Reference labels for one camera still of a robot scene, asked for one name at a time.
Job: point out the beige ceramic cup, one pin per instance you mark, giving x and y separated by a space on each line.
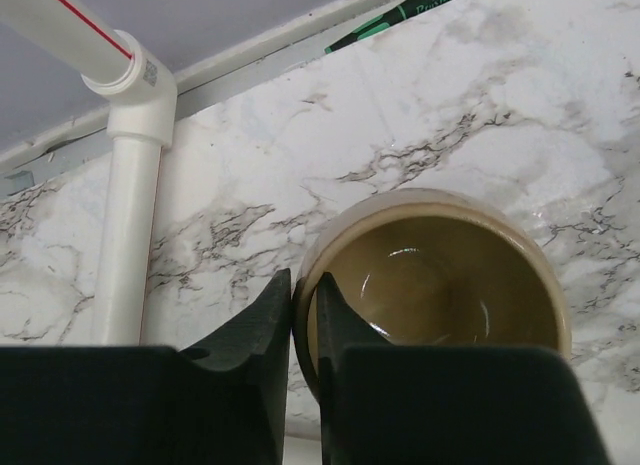
432 267

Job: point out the green black screwdriver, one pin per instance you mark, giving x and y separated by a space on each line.
401 12

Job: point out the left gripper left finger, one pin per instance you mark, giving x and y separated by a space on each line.
222 400

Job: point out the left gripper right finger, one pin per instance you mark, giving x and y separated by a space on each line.
389 404

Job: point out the white pvc frame middle pole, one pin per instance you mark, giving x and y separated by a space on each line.
142 94

